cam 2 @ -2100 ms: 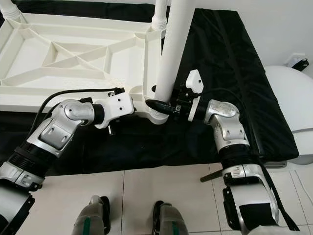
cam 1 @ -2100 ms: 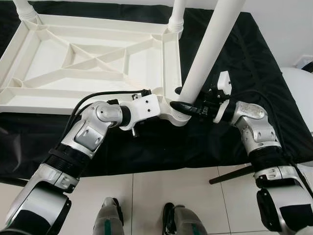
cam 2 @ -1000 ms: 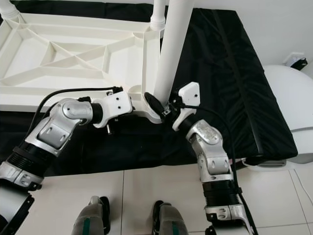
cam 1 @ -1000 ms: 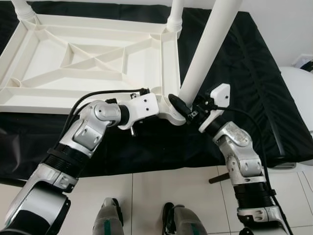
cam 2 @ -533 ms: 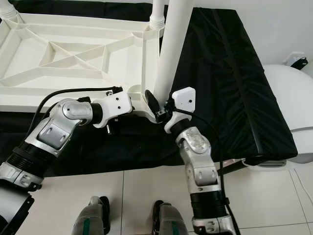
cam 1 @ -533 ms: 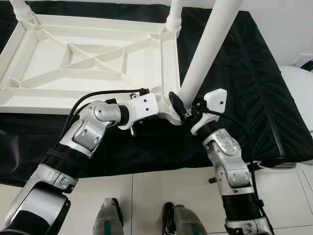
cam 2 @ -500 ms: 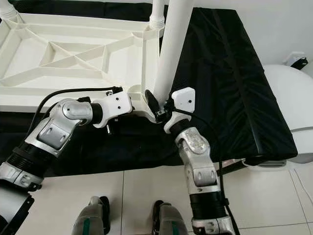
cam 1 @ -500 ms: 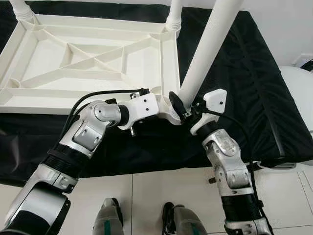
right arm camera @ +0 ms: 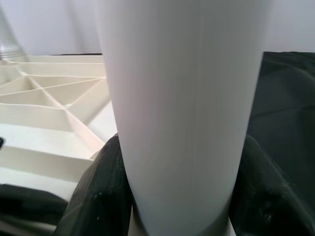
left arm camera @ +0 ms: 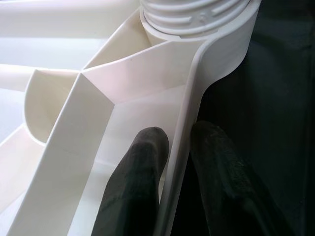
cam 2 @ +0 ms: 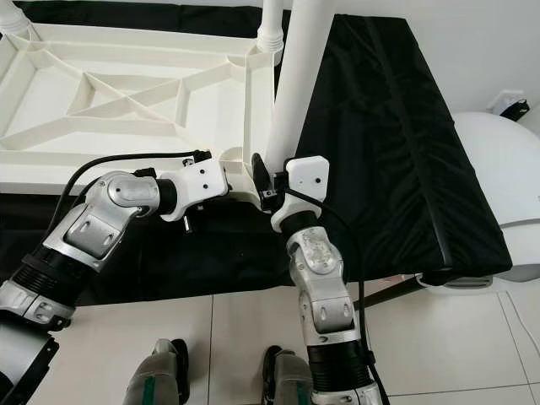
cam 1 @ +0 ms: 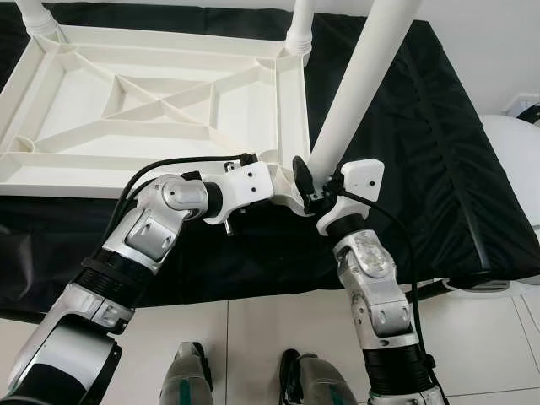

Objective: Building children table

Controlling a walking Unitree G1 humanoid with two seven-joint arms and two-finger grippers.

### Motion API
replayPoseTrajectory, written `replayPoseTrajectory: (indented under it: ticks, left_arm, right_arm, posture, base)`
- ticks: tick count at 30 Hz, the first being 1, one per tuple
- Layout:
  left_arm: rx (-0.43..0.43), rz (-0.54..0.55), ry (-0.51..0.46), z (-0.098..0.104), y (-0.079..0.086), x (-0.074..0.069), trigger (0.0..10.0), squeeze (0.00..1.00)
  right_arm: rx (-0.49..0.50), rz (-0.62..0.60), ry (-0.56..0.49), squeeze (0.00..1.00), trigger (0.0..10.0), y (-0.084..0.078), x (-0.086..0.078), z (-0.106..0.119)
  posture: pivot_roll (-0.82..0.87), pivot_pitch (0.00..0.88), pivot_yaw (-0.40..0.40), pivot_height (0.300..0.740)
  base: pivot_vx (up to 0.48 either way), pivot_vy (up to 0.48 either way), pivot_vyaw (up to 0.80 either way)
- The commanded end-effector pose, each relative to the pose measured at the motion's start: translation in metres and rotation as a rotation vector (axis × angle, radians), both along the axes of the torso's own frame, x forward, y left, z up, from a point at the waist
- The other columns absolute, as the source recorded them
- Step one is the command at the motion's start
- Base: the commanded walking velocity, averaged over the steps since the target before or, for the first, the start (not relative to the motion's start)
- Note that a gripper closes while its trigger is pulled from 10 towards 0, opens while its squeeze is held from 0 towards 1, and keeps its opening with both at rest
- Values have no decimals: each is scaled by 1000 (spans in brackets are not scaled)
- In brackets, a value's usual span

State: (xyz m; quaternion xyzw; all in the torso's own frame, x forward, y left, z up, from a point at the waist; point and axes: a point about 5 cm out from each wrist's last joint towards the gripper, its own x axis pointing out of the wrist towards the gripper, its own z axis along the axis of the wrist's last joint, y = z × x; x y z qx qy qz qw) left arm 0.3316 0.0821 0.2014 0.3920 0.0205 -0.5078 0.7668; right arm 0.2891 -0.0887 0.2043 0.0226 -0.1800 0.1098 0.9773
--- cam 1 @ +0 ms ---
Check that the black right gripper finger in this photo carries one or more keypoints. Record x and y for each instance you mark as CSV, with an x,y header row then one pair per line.
x,y
303,181

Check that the white ribbed plastic table top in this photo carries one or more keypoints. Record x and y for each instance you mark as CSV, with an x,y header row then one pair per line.
x,y
84,110

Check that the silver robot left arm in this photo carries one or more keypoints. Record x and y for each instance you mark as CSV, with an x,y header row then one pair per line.
x,y
143,236

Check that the black quilted bench cover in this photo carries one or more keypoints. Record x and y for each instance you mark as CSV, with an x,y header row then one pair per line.
x,y
439,152

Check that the black metal bench leg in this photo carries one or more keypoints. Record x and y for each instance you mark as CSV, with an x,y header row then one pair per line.
x,y
426,289

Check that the silver robot left leg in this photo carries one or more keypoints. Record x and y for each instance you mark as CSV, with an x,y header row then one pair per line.
x,y
186,375

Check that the silver robot leg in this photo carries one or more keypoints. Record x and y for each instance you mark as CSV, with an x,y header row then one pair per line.
x,y
319,380
186,375

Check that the silver robot right leg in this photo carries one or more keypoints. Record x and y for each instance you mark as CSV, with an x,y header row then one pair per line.
x,y
319,380

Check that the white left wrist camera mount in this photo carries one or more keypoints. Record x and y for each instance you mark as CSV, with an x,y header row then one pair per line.
x,y
245,186

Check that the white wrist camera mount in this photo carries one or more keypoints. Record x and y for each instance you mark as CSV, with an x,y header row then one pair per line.
x,y
245,186
363,179

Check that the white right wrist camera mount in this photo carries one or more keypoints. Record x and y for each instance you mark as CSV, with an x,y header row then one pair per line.
x,y
363,179

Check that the wall socket with black plug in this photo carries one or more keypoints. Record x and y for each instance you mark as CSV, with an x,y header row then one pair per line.
x,y
525,110

